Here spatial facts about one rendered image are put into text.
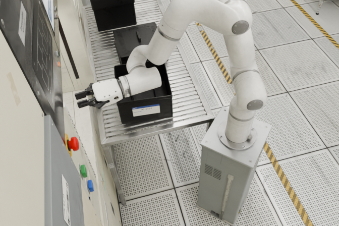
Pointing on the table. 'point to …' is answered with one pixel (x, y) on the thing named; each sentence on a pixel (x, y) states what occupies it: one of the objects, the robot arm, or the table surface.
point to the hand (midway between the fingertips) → (81, 99)
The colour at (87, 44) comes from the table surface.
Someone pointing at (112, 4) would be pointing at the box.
